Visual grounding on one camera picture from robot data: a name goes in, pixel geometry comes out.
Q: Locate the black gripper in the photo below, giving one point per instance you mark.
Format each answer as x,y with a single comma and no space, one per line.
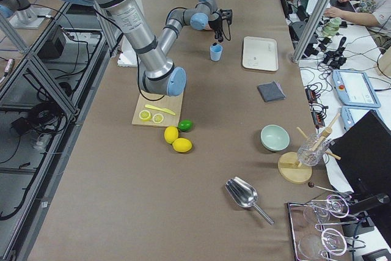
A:
214,24

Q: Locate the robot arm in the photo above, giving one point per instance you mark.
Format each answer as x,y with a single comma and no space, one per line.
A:
158,73

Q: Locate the light blue plastic cup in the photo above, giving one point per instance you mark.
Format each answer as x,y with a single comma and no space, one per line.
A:
216,52

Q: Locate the wooden cup stand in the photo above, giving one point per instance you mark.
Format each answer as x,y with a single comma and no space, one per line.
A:
296,167

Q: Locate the steel ice scoop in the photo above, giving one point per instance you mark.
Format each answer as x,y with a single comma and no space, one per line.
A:
245,195

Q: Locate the cream rabbit serving tray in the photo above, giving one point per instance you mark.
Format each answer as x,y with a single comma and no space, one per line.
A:
260,54

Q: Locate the grey folded cloth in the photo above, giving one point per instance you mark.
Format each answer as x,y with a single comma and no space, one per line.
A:
271,92

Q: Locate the bamboo cutting board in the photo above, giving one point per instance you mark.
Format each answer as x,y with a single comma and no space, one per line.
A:
172,103

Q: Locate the yellow plastic knife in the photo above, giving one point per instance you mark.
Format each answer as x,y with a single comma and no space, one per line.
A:
165,110

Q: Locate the green lime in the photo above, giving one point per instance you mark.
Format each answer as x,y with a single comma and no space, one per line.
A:
185,125

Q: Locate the lemon half lower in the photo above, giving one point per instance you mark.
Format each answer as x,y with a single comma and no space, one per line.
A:
158,118

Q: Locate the lemon half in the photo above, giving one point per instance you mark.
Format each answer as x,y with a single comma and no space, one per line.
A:
158,118
145,115

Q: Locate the lemon half upper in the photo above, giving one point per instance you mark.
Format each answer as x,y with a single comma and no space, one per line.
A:
145,115

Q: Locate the yellow lemon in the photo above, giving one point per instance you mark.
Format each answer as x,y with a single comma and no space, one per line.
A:
182,145
171,134

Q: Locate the light green bowl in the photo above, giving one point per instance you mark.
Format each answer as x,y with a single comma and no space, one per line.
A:
274,138

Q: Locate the upper teach pendant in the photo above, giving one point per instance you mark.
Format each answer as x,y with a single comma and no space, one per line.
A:
355,89

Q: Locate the teach pendant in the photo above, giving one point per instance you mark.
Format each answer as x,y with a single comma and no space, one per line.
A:
355,89
352,114

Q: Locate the clear textured glass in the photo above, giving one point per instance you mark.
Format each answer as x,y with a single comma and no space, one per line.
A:
308,155

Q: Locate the seated person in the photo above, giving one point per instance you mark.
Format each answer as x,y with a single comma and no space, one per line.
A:
370,13

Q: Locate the lower teach pendant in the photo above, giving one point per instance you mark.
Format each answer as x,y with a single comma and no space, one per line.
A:
352,114

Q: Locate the black monitor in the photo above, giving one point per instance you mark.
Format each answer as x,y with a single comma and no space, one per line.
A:
364,152

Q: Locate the upper wine glass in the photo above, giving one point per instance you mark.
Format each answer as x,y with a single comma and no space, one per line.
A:
320,211

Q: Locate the wine glass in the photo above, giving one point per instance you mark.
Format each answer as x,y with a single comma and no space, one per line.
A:
328,244
320,211

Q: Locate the metal glass rack tray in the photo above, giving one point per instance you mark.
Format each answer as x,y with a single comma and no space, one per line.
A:
317,232

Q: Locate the lower wine glass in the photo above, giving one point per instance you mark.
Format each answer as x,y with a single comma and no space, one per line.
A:
328,244

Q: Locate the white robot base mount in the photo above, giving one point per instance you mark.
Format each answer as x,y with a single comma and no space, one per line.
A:
127,59

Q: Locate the aluminium frame post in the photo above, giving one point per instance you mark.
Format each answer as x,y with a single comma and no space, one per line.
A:
309,29

